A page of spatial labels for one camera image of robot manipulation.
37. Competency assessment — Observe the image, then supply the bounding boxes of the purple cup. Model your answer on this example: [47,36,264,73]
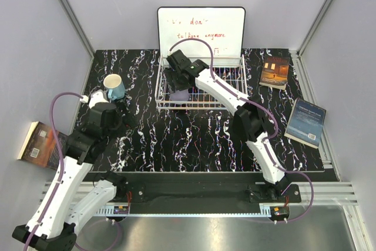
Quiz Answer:
[170,90,189,101]

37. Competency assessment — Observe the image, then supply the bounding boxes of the light blue mug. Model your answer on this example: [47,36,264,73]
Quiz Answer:
[103,74,126,101]

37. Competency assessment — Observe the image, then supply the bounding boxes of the white slotted cable duct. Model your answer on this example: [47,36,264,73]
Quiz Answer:
[95,205,129,217]

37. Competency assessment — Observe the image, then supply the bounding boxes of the white wire dish rack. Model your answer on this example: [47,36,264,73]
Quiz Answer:
[155,56,249,111]

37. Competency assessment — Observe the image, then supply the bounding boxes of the blue book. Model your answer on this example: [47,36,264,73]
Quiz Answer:
[284,98,326,149]

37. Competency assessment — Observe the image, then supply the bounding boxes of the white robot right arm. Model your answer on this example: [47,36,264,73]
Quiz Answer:
[165,50,291,202]

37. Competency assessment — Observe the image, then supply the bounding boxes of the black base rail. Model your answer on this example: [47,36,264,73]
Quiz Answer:
[124,172,301,216]

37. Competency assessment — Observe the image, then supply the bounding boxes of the white whiteboard black frame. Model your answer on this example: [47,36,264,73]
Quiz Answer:
[157,6,246,58]

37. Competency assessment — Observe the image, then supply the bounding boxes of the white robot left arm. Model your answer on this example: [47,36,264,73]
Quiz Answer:
[12,102,130,250]

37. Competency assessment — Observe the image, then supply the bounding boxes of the book with orange windows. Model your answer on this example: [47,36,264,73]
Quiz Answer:
[260,55,290,90]

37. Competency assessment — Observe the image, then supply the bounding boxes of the dark book orange sky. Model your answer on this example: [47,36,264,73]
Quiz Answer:
[17,122,59,170]

